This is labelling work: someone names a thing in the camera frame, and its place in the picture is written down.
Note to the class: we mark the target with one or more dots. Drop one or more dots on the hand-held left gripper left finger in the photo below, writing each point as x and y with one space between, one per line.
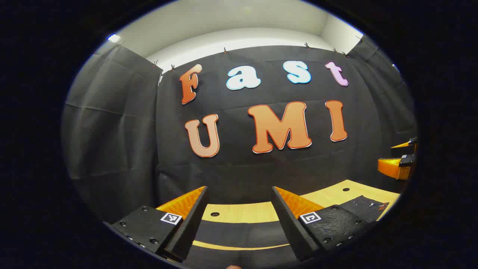
190 224

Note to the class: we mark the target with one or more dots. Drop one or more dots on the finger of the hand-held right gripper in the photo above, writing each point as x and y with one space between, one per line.
405 143
390 167

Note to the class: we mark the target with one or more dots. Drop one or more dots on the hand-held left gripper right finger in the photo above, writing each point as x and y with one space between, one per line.
289 224

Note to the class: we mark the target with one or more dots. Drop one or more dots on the dark denim jeans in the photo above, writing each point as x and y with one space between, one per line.
242 233

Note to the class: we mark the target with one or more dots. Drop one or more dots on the black backdrop cloth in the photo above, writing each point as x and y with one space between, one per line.
242 175

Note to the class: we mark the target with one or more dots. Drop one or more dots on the ceiling light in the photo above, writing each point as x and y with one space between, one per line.
114 37

